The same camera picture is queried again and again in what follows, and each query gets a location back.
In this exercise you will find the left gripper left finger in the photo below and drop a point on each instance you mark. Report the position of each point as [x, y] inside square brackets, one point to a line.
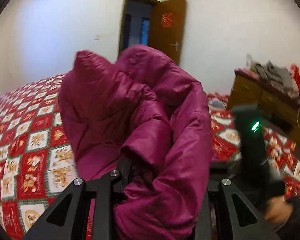
[85, 206]

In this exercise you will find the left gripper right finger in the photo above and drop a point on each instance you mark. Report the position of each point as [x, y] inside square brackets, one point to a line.
[236, 217]

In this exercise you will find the magenta puffer jacket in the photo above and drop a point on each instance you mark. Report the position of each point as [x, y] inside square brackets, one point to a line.
[146, 109]

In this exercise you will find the clothes pile on floor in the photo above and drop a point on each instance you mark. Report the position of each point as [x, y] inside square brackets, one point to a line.
[217, 101]

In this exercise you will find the grey clothes on dresser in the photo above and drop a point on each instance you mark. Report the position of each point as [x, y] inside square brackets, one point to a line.
[271, 72]

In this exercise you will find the person's right hand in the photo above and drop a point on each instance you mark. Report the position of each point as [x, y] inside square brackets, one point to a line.
[278, 211]

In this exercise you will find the wooden dresser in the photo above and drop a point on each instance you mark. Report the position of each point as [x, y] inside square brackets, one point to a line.
[276, 106]

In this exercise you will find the red gift bag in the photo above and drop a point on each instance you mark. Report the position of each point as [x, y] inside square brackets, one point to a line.
[295, 72]

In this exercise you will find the red patchwork bear bedspread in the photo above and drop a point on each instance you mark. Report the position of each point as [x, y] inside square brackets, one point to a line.
[37, 163]

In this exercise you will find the brown wooden door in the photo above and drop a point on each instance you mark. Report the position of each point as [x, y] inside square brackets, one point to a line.
[168, 40]

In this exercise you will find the red door decoration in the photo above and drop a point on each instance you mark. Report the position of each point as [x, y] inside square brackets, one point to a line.
[167, 20]

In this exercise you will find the wall light switch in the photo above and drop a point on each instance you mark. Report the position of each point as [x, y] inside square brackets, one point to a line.
[96, 37]

